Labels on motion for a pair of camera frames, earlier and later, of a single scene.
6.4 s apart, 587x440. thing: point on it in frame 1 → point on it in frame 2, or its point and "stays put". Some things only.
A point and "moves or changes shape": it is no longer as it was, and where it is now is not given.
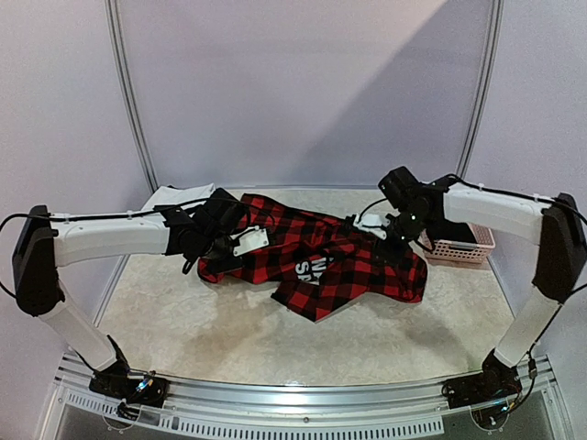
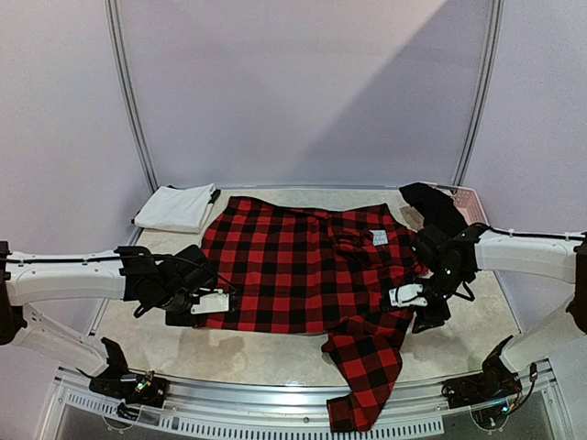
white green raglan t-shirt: (167, 195) stays put
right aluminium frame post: (497, 13) stays put
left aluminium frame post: (115, 31) stays put
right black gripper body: (395, 236) → (428, 321)
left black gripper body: (216, 249) → (174, 304)
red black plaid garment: (325, 266) moves or changes shape
